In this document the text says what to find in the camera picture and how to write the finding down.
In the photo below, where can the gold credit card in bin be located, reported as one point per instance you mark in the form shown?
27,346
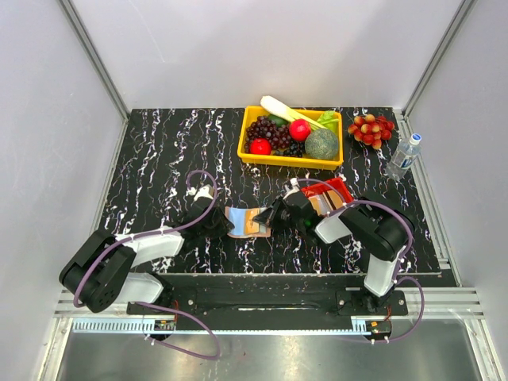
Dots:
326,202

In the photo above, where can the red plastic bin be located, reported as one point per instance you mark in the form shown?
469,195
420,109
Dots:
335,184

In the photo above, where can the pink leather card holder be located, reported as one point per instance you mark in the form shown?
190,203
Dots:
243,224

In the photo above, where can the clear water bottle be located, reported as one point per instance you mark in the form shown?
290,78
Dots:
404,155

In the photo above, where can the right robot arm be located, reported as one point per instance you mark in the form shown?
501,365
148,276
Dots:
385,231

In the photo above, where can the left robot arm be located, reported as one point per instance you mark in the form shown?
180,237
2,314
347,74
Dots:
99,273

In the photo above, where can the red tomato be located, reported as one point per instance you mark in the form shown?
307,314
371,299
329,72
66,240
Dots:
260,146

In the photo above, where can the purple grape bunch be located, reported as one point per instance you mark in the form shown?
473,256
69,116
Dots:
279,137

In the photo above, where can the red lychee bunch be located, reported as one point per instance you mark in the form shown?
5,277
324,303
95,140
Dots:
371,131

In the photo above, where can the white leek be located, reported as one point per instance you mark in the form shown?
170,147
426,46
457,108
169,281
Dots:
279,109

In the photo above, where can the green lettuce leaf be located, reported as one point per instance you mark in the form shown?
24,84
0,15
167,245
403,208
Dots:
329,120

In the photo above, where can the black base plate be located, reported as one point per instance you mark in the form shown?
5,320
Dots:
342,302

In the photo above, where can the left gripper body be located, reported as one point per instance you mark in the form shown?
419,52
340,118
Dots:
217,228

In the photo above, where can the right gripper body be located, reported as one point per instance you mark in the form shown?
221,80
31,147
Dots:
286,220

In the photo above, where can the red apple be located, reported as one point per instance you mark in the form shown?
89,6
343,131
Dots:
299,130

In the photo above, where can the dark blueberry bunch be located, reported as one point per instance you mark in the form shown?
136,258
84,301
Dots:
292,150

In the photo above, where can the green cantaloupe melon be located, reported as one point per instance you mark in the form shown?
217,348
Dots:
322,144

